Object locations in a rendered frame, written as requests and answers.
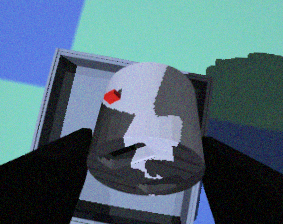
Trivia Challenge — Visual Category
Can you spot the grey cylinder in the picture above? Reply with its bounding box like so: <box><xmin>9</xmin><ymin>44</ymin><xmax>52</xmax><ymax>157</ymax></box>
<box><xmin>86</xmin><ymin>63</ymin><xmax>205</xmax><ymax>197</ymax></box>

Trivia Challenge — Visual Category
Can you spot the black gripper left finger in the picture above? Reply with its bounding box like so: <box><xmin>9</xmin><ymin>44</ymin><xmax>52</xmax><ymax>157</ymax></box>
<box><xmin>0</xmin><ymin>128</ymin><xmax>93</xmax><ymax>224</ymax></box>

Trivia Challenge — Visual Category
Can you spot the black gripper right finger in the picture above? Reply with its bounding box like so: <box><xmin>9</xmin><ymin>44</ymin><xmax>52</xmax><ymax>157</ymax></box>
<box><xmin>201</xmin><ymin>136</ymin><xmax>283</xmax><ymax>224</ymax></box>

